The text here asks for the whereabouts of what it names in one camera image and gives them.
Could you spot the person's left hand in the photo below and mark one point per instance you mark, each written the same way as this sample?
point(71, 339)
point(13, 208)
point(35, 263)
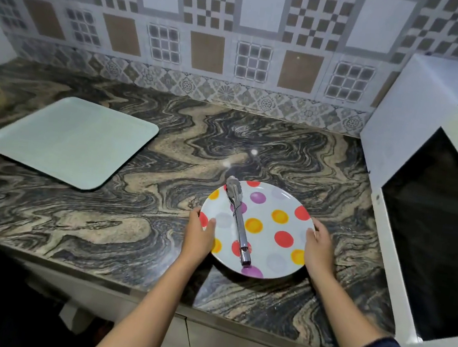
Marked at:
point(198, 240)

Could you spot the person's right hand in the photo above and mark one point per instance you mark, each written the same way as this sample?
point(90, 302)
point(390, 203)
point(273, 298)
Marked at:
point(321, 253)

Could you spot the metal tongs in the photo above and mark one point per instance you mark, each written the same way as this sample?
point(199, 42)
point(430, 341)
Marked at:
point(240, 218)

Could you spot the white polka dot plate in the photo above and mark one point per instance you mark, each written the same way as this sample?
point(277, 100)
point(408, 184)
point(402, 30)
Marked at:
point(271, 235)

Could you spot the white microwave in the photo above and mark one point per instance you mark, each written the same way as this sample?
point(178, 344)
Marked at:
point(411, 110)

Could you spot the person's right forearm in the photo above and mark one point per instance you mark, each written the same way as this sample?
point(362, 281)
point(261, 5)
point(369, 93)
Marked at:
point(345, 314)

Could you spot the person's left forearm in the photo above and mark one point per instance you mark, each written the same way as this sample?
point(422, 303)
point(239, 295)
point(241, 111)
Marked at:
point(145, 315)

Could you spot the white flat board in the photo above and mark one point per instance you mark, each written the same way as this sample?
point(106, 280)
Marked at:
point(70, 139)

